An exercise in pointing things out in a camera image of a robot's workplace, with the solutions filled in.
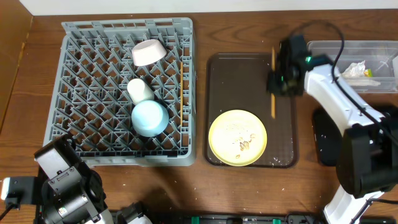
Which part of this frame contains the pink bowl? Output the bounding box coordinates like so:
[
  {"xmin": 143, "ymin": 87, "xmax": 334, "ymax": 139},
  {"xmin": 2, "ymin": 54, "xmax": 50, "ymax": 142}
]
[{"xmin": 132, "ymin": 39, "xmax": 167, "ymax": 66}]

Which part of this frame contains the white tissue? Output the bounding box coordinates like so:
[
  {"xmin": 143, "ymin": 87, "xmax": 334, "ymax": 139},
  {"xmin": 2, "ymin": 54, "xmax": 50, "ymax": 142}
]
[{"xmin": 341, "ymin": 61, "xmax": 381, "ymax": 86}]

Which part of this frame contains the dark brown serving tray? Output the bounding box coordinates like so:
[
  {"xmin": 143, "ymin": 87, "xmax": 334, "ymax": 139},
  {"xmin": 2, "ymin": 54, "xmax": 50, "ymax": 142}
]
[{"xmin": 206, "ymin": 53, "xmax": 299, "ymax": 169}]

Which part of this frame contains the clear plastic bin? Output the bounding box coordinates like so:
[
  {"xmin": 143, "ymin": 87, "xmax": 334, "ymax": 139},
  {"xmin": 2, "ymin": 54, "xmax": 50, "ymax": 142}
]
[{"xmin": 306, "ymin": 40, "xmax": 398, "ymax": 94}]

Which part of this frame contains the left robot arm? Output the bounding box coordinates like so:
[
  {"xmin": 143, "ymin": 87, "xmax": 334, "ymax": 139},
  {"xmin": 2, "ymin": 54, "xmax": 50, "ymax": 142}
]
[{"xmin": 34, "ymin": 134, "xmax": 114, "ymax": 224}]

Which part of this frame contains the green snack wrapper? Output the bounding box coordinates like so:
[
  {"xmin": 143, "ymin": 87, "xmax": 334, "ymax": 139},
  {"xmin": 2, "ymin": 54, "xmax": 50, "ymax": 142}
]
[{"xmin": 364, "ymin": 69, "xmax": 373, "ymax": 77}]

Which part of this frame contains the light blue saucer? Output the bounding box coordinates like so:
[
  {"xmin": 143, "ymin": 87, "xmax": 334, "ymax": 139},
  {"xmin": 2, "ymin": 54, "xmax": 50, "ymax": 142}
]
[{"xmin": 131, "ymin": 100, "xmax": 169, "ymax": 138}]

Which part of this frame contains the white cup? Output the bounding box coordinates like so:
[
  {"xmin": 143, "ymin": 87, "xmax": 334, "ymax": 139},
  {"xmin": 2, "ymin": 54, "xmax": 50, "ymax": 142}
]
[{"xmin": 127, "ymin": 78, "xmax": 154, "ymax": 105}]

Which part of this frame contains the grey plastic dish rack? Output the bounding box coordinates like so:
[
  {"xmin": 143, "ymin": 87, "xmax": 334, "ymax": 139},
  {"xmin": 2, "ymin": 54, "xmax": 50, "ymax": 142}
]
[{"xmin": 44, "ymin": 17, "xmax": 197, "ymax": 167}]

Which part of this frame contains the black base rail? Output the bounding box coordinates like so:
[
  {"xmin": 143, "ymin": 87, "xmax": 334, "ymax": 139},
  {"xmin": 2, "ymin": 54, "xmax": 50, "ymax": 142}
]
[{"xmin": 111, "ymin": 202, "xmax": 398, "ymax": 224}]

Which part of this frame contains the black tray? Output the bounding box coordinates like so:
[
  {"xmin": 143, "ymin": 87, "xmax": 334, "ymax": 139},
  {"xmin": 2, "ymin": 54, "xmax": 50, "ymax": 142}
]
[{"xmin": 312, "ymin": 106, "xmax": 398, "ymax": 167}]

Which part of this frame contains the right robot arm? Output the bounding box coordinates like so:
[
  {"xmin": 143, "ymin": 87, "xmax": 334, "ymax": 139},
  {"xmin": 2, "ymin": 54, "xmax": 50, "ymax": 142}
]
[{"xmin": 267, "ymin": 35, "xmax": 397, "ymax": 223}]

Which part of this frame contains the wooden chopstick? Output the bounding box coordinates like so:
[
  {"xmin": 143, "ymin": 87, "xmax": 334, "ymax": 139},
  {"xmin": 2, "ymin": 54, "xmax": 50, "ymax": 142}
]
[
  {"xmin": 180, "ymin": 61, "xmax": 183, "ymax": 128},
  {"xmin": 271, "ymin": 47, "xmax": 275, "ymax": 119}
]

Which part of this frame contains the yellow plate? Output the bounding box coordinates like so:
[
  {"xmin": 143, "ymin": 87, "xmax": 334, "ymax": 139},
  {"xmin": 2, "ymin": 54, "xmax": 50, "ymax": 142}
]
[{"xmin": 208, "ymin": 110, "xmax": 267, "ymax": 167}]

